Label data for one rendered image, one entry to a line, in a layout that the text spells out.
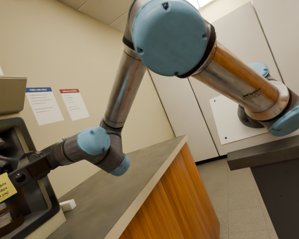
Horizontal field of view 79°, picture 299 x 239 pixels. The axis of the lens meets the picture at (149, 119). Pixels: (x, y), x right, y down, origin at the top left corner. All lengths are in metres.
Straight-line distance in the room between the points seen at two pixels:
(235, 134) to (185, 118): 2.59
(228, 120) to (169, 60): 0.59
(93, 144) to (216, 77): 0.32
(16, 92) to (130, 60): 0.47
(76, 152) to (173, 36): 0.37
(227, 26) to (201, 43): 3.05
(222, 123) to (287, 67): 2.57
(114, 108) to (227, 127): 0.50
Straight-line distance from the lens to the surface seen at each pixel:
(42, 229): 0.85
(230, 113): 0.89
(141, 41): 0.31
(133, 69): 0.50
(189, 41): 0.32
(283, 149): 0.74
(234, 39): 3.32
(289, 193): 0.87
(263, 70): 0.67
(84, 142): 0.49
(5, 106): 0.82
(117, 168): 0.57
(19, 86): 0.81
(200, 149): 3.47
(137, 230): 0.78
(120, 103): 0.55
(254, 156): 0.74
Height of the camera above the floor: 1.20
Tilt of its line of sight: 1 degrees down
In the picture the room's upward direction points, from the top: 22 degrees counter-clockwise
